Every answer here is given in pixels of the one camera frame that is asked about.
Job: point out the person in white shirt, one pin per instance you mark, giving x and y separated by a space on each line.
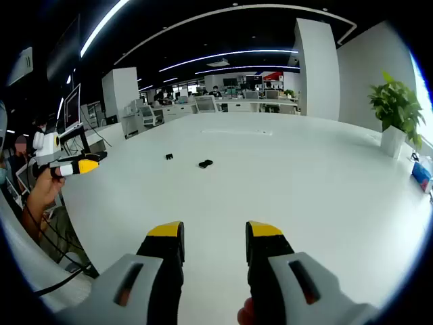
30 264

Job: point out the blue tissue box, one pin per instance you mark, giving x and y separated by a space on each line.
422 174

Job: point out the person's left hand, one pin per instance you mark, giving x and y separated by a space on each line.
50 186

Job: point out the green plant in white pot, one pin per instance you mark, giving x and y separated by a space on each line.
394 139

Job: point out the black pronged buckle part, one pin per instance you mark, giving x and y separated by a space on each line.
169 157

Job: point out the person's right hand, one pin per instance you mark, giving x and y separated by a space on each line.
246 313

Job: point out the white office chair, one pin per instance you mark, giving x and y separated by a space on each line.
206 103
151 115

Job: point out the small black object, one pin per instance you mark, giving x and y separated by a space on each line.
414 157

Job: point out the computer monitor on black stand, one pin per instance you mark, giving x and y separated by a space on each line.
71 108

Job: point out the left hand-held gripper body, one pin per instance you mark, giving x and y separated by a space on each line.
46 145

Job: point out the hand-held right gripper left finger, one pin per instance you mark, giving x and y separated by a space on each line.
135 281

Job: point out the person's khaki trouser leg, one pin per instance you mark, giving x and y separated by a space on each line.
64 233

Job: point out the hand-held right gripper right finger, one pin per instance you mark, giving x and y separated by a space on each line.
287 281

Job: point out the black socket buckle part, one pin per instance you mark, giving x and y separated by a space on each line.
205 164

